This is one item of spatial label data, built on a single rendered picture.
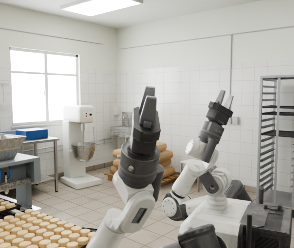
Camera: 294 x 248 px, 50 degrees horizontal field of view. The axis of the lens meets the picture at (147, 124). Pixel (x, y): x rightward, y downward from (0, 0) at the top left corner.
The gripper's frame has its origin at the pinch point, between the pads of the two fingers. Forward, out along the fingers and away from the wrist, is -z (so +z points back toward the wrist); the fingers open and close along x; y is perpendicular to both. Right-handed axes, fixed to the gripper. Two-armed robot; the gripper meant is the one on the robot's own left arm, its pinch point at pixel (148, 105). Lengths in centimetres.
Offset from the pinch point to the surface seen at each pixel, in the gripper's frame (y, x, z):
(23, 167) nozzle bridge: -60, 111, 103
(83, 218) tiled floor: -30, 245, 277
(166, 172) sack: 97, 391, 298
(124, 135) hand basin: 18, 500, 294
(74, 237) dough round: -18, 47, 92
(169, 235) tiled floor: 71, 196, 242
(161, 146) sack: 82, 413, 258
